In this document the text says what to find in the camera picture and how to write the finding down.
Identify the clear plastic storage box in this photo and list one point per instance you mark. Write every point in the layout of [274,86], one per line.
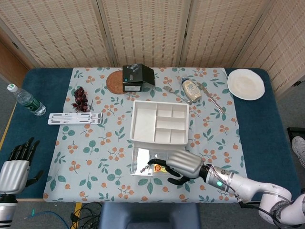
[140,157]

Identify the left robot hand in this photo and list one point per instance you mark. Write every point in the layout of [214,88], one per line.
[13,174]

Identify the blue padded chair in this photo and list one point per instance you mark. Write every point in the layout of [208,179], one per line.
[147,215]

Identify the round woven coaster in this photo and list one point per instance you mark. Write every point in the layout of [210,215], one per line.
[114,82]

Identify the bamboo folding screen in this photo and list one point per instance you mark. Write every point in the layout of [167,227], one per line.
[147,31]

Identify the dark blue table cover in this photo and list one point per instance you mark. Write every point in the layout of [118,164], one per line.
[262,143]

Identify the silver table knife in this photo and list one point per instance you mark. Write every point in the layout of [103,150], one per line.
[202,87]

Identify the dark red grape bunch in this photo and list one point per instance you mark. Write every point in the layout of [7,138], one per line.
[79,97]

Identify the white drawer organizer box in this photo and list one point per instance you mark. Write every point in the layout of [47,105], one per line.
[143,121]

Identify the white sneaker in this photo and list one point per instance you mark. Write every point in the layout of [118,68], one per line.
[299,148]

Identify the black cardboard box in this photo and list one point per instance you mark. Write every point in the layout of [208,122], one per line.
[137,76]

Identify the floral tablecloth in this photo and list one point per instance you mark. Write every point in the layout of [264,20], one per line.
[95,167]

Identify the white folding stand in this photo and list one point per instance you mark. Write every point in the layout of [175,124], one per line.
[71,118]

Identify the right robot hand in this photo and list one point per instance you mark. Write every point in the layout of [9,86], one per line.
[186,164]

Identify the beige squeeze sauce bottle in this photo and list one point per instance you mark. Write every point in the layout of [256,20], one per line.
[191,90]

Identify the white plate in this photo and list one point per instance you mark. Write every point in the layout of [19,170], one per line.
[245,84]

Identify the small yellow toy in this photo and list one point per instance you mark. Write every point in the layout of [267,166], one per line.
[158,169]

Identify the clear plastic water bottle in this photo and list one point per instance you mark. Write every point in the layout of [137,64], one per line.
[27,100]

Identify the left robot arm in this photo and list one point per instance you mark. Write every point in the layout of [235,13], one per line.
[6,212]

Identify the black floor stand base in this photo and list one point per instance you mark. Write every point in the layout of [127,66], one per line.
[296,130]

